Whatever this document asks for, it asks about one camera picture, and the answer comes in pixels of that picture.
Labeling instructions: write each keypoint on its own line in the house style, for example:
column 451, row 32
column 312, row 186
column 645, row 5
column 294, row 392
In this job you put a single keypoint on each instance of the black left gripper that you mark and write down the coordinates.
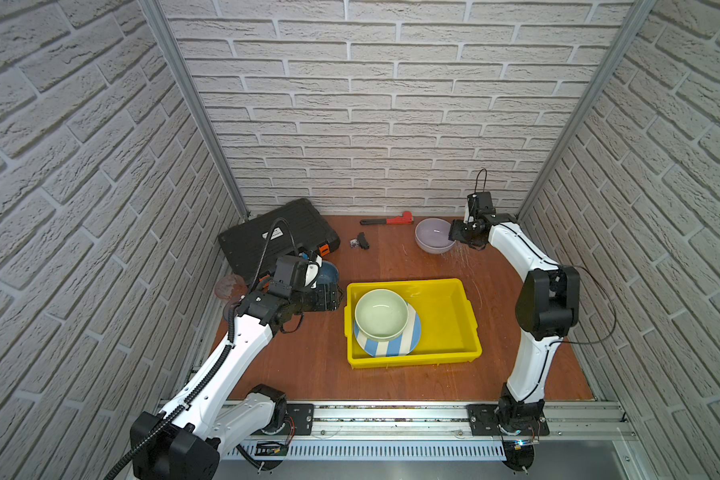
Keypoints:
column 328, row 298

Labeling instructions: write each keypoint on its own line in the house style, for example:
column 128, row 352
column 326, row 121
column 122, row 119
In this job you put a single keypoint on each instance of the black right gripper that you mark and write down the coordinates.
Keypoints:
column 455, row 232

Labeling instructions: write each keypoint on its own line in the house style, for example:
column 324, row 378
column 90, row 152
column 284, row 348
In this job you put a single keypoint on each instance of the translucent purple bowl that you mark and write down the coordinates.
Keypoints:
column 432, row 236

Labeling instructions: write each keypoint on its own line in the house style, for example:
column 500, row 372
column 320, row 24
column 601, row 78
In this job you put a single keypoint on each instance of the light green bowl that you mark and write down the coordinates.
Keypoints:
column 381, row 315

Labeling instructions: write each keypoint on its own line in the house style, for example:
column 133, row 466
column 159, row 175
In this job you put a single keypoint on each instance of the yellow plastic bin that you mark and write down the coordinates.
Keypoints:
column 449, row 327

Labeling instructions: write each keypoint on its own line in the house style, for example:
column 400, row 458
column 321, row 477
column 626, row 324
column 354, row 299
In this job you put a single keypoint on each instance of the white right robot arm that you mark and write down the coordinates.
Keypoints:
column 546, row 309

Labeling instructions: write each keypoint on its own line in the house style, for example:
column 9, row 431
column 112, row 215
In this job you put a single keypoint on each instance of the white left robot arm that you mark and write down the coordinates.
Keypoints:
column 186, row 439

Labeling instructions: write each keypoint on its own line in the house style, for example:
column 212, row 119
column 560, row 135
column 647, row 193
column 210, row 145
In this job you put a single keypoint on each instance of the dark blue ceramic bowl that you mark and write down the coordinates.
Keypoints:
column 328, row 274

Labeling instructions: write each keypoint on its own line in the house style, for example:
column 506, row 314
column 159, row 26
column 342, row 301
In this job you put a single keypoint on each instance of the pink translucent cup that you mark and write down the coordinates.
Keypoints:
column 230, row 288

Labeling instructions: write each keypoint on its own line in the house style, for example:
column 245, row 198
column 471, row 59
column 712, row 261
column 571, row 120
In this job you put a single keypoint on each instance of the black plastic tool case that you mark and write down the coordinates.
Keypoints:
column 252, row 248

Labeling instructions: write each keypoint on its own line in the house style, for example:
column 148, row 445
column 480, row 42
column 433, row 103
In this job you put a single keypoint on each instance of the red black pipe wrench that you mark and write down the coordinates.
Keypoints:
column 404, row 219

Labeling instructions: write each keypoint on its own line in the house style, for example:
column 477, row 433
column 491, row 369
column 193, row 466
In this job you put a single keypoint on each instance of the blue translucent cup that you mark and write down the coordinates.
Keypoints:
column 229, row 311

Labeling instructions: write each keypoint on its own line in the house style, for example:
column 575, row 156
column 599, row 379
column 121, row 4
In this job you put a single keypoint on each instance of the small dark object on table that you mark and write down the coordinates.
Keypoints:
column 360, row 241

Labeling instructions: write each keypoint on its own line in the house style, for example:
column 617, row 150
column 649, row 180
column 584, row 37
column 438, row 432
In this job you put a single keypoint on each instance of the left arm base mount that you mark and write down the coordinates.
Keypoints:
column 298, row 421

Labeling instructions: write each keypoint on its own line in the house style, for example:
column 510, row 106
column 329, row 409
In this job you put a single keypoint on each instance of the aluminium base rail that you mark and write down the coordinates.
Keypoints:
column 432, row 431

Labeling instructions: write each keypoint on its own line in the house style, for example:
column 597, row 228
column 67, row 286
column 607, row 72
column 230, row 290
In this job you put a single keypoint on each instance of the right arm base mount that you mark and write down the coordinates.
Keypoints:
column 493, row 419

